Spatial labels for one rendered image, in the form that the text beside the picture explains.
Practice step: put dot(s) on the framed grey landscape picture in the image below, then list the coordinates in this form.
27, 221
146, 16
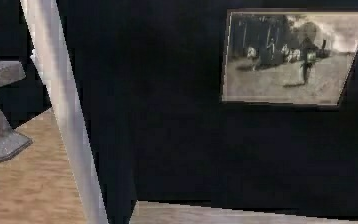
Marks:
287, 73

